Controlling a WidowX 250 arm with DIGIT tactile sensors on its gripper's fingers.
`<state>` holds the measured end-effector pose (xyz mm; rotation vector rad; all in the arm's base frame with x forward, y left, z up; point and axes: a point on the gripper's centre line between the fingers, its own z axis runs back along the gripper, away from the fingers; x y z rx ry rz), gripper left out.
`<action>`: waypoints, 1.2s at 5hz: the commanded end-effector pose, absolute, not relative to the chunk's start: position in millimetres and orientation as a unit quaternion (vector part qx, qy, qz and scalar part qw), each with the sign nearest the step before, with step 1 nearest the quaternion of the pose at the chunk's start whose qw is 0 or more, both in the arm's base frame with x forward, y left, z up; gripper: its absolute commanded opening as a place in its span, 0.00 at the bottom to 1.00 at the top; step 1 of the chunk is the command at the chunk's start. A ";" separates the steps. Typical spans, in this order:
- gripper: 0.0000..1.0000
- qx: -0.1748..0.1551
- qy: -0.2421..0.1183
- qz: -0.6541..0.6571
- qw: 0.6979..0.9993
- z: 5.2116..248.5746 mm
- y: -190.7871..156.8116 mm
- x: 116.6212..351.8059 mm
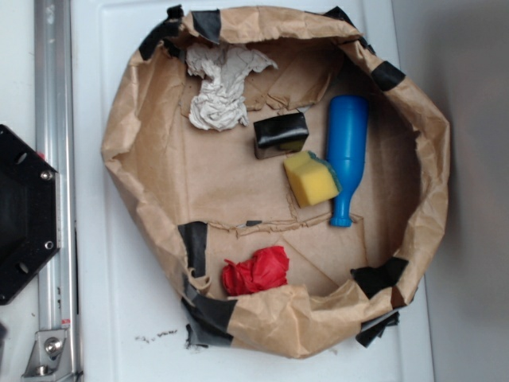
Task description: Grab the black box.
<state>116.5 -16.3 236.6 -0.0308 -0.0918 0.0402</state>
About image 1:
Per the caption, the black box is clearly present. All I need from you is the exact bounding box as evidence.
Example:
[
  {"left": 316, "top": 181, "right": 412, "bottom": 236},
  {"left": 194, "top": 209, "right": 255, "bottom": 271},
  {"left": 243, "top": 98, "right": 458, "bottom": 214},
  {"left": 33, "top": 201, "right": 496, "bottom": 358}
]
[{"left": 254, "top": 112, "right": 309, "bottom": 159}]

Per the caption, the crumpled white paper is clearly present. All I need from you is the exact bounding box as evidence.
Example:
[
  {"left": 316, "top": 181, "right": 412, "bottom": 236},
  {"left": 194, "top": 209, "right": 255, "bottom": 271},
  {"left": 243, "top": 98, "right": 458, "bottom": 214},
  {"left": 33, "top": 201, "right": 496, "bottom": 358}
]
[{"left": 185, "top": 43, "right": 278, "bottom": 131}]

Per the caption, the aluminium rail profile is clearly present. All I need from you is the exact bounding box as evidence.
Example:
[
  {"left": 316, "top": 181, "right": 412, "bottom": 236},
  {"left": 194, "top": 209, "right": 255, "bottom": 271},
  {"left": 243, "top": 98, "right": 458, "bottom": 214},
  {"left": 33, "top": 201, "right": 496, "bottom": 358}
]
[{"left": 34, "top": 1, "right": 83, "bottom": 381}]

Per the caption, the yellow green sponge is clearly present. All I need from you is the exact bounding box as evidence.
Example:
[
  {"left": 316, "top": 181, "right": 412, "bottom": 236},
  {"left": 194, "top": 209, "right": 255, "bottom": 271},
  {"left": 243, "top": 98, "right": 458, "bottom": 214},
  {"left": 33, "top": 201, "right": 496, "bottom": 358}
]
[{"left": 283, "top": 150, "right": 342, "bottom": 208}]

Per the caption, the blue plastic bottle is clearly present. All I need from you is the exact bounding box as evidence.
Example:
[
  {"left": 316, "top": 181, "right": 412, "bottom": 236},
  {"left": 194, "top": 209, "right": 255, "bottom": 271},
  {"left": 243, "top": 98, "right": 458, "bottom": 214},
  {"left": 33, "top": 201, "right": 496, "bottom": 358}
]
[{"left": 327, "top": 95, "right": 369, "bottom": 227}]

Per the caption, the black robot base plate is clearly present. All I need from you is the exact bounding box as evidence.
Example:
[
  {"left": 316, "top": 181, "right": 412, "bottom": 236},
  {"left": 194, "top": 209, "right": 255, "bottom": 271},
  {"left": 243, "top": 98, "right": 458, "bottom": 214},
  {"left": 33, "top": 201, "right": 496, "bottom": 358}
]
[{"left": 1, "top": 125, "right": 60, "bottom": 306}]

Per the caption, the metal corner bracket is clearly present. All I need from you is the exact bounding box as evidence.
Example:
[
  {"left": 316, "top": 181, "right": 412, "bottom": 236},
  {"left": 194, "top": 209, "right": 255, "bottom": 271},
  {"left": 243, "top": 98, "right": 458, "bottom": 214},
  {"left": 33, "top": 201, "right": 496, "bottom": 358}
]
[{"left": 21, "top": 329, "right": 72, "bottom": 381}]

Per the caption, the brown paper bag bin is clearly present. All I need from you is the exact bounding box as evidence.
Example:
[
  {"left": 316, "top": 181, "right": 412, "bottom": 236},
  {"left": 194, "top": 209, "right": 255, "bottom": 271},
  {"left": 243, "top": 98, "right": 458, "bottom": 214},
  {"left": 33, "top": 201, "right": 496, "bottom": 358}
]
[{"left": 102, "top": 6, "right": 450, "bottom": 358}]

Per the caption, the crumpled red paper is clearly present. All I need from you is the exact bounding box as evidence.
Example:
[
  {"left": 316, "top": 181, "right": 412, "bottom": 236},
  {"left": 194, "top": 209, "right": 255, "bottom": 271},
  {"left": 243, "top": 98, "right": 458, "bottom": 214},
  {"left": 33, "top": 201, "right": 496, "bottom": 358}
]
[{"left": 221, "top": 246, "right": 289, "bottom": 296}]

